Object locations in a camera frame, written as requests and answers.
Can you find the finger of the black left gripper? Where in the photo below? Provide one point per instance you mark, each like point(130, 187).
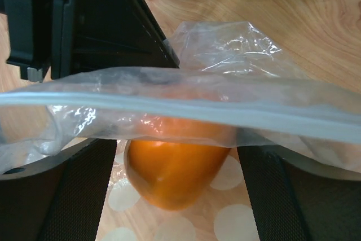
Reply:
point(100, 34)

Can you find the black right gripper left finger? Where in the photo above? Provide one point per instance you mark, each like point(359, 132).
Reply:
point(60, 197)

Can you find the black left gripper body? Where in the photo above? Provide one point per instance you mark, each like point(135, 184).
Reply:
point(41, 34)

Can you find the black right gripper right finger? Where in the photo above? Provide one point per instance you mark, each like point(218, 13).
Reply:
point(294, 197)

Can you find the fake orange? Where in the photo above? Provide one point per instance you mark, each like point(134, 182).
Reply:
point(176, 159)

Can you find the clear zip bag with fruit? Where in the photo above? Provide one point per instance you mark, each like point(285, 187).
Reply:
point(230, 74)

